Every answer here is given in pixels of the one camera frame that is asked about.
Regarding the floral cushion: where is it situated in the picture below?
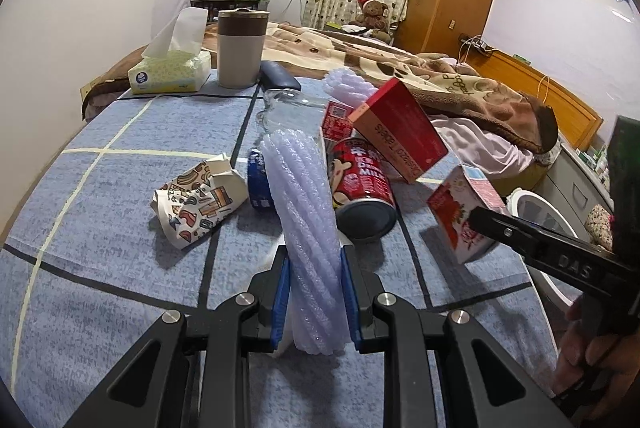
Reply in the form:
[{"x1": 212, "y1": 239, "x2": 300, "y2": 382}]
[{"x1": 584, "y1": 204, "x2": 616, "y2": 251}]

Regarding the yellow tissue box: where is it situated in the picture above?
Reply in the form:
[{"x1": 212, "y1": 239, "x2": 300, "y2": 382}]
[{"x1": 127, "y1": 6, "x2": 212, "y2": 95}]

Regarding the brown printed blanket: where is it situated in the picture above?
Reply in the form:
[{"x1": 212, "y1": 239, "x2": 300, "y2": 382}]
[{"x1": 82, "y1": 22, "x2": 559, "y2": 155}]

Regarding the white and red carton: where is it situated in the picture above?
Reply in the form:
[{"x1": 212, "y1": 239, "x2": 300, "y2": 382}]
[{"x1": 426, "y1": 163, "x2": 508, "y2": 265}]

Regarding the wooden headboard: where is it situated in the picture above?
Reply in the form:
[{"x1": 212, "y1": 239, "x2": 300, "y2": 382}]
[{"x1": 457, "y1": 43, "x2": 603, "y2": 151}]

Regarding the red drink can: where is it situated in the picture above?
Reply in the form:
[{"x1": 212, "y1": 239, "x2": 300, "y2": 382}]
[{"x1": 326, "y1": 137, "x2": 398, "y2": 243}]

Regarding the beige tumbler with brown band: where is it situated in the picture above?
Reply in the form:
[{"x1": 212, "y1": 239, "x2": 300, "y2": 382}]
[{"x1": 216, "y1": 8, "x2": 271, "y2": 90}]

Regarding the dark blue glasses case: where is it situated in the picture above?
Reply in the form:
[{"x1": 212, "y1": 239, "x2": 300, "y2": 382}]
[{"x1": 259, "y1": 60, "x2": 301, "y2": 91}]

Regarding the teddy bear with red hat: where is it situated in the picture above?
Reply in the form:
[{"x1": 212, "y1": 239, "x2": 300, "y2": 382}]
[{"x1": 350, "y1": 0, "x2": 393, "y2": 44}]

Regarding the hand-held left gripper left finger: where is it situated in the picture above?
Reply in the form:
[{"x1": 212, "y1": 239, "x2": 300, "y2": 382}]
[{"x1": 65, "y1": 245, "x2": 291, "y2": 428}]

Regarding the grey cabinet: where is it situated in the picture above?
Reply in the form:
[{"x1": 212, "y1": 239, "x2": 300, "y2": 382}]
[{"x1": 542, "y1": 143, "x2": 616, "y2": 239}]

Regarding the person's right hand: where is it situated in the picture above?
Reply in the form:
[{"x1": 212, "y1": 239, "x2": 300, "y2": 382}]
[{"x1": 552, "y1": 295, "x2": 640, "y2": 414}]

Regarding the clear plastic bottle red label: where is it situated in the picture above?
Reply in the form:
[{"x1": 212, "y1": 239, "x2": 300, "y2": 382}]
[{"x1": 256, "y1": 89, "x2": 357, "y2": 144}]

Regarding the pink bed sheet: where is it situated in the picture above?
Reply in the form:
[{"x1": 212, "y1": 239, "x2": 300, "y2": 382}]
[{"x1": 430, "y1": 115, "x2": 543, "y2": 179}]

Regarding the blue checked cloth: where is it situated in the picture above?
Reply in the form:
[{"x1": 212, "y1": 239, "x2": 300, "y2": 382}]
[{"x1": 0, "y1": 75, "x2": 561, "y2": 428}]

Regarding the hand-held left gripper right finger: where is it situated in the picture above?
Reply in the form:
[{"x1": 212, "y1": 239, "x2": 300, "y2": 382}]
[{"x1": 340, "y1": 245, "x2": 576, "y2": 428}]

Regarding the long white foam net sleeve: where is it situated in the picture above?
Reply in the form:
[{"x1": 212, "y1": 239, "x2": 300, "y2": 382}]
[{"x1": 262, "y1": 126, "x2": 348, "y2": 356}]

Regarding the patterned paper cup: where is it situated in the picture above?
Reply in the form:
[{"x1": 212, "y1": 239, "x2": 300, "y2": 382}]
[{"x1": 152, "y1": 153, "x2": 251, "y2": 251}]

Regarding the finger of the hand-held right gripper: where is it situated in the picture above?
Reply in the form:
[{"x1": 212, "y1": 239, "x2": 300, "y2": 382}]
[{"x1": 470, "y1": 206, "x2": 613, "y2": 294}]

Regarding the blue tin can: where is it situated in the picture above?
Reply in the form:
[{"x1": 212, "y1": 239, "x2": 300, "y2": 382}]
[{"x1": 246, "y1": 148, "x2": 276, "y2": 211}]

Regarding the cluttered desk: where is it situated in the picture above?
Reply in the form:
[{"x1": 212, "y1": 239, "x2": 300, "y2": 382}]
[{"x1": 190, "y1": 0, "x2": 273, "y2": 16}]

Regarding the white trash bin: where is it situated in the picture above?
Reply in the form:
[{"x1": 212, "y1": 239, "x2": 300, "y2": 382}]
[{"x1": 505, "y1": 187, "x2": 583, "y2": 309}]

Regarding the red cardboard box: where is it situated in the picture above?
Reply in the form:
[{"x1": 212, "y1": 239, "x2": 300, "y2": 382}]
[{"x1": 346, "y1": 77, "x2": 449, "y2": 185}]

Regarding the short white foam net sleeve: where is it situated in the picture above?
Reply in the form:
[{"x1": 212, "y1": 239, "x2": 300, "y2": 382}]
[{"x1": 322, "y1": 68, "x2": 388, "y2": 109}]

